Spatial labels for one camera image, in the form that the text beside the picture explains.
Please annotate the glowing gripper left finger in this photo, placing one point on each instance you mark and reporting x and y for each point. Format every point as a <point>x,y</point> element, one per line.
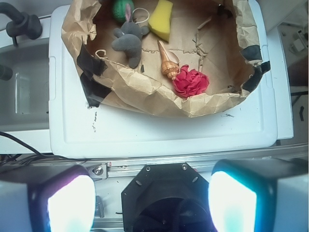
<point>56,198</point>

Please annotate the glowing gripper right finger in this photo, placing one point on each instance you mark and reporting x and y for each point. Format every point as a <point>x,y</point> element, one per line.
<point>260,195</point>

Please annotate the gray plush bunny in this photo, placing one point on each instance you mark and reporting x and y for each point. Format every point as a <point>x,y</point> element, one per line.
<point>129,37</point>

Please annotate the white plastic bin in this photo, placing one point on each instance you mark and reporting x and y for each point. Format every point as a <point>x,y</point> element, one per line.
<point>78,131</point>

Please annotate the clear plastic container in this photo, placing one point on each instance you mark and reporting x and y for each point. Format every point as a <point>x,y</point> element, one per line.
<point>24,97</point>

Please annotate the red crumpled paper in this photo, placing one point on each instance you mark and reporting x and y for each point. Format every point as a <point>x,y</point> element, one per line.
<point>190,82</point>

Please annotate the golden spiral seashell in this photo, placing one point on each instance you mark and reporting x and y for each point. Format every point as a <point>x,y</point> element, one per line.
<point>169,62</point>

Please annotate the brown crumpled paper liner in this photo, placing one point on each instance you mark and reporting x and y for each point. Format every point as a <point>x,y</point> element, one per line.
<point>216,37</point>

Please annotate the black clamp knob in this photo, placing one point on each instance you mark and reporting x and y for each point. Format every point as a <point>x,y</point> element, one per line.
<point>21,23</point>

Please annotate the green knitted ball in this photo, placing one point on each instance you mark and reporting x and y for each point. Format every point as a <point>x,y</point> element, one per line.
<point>119,9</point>

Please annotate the yellow sponge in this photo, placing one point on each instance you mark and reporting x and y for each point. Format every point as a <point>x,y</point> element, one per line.
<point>160,20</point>

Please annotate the white rubber band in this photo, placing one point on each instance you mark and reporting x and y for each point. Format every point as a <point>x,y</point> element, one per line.
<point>140,15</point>

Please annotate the aluminium rail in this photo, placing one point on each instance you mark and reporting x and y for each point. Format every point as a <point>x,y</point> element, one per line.
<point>109,168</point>

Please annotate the black octagonal mount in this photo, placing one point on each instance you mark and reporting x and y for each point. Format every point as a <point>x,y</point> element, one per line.
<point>167,198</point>

